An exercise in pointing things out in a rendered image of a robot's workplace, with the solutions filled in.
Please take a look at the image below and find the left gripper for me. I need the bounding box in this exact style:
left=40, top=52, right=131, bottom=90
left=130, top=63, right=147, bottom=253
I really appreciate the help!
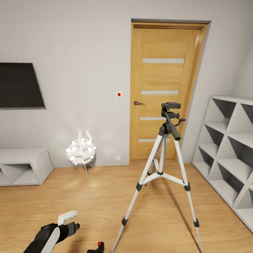
left=59, top=222, right=80, bottom=242

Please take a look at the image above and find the camera tripod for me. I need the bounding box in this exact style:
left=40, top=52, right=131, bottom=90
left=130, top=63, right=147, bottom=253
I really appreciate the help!
left=110, top=102, right=203, bottom=253

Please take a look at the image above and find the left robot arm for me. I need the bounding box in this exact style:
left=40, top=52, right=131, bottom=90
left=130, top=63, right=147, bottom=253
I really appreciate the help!
left=23, top=210, right=80, bottom=253

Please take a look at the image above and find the digital camera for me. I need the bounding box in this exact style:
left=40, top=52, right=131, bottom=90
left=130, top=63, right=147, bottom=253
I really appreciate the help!
left=87, top=242, right=104, bottom=253

